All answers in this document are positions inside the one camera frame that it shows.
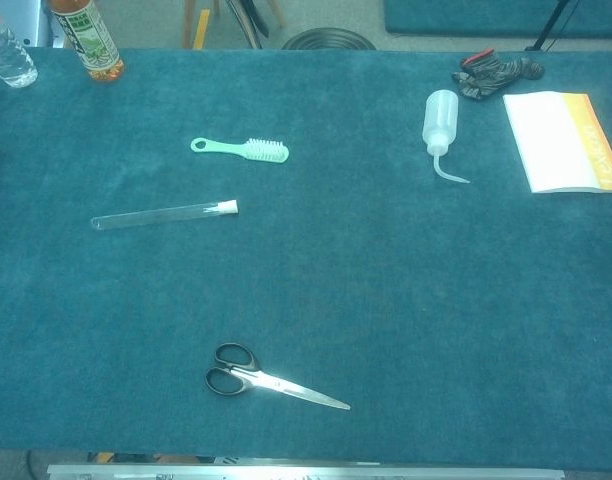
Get aluminium profile rail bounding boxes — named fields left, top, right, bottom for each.
left=46, top=463, right=567, bottom=480

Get black tripod leg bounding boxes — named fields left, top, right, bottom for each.
left=524, top=0, right=575, bottom=53

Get clear plastic water bottle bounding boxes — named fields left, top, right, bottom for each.
left=0, top=0, right=40, bottom=90

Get black metal frame legs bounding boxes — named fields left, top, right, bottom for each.
left=225, top=0, right=270, bottom=51

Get amber tea bottle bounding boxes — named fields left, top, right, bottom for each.
left=49, top=0, right=127, bottom=85

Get grey knitted work glove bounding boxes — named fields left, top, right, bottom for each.
left=450, top=47, right=547, bottom=103

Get teal covered background table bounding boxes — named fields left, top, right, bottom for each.
left=382, top=0, right=612, bottom=38

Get white booklet with orange edge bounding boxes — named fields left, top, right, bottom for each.
left=501, top=90, right=612, bottom=195

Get black handled scissors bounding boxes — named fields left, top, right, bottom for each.
left=203, top=341, right=353, bottom=413

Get teal felt table mat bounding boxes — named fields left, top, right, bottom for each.
left=0, top=46, right=612, bottom=472

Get coiled black hose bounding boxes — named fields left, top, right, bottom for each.
left=280, top=26, right=379, bottom=52

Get grey metal case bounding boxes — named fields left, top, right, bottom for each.
left=20, top=0, right=68, bottom=50

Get translucent plastic wash bottle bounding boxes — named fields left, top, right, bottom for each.
left=421, top=89, right=473, bottom=185

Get mint green scrub brush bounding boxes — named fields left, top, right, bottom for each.
left=189, top=136, right=291, bottom=165

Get clear glass test tube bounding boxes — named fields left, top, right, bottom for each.
left=90, top=198, right=223, bottom=233

